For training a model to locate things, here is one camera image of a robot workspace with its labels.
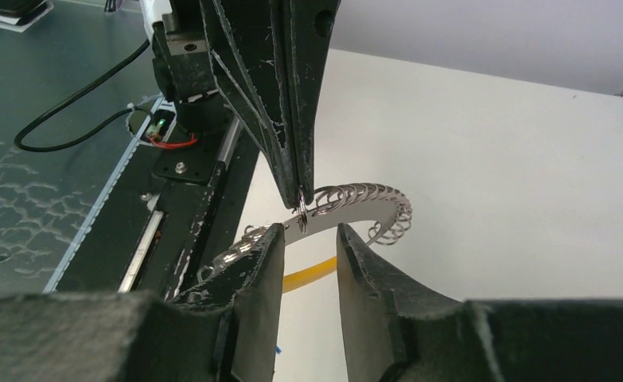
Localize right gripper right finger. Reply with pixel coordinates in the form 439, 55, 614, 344
337, 224, 623, 381

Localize left camera cable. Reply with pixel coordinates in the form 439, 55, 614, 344
14, 37, 154, 154

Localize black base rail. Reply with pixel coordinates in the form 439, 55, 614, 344
45, 99, 258, 299

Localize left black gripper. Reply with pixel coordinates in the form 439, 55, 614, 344
150, 0, 341, 209

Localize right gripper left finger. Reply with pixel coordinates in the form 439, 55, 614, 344
0, 224, 285, 381

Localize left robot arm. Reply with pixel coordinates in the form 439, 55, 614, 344
141, 0, 340, 209

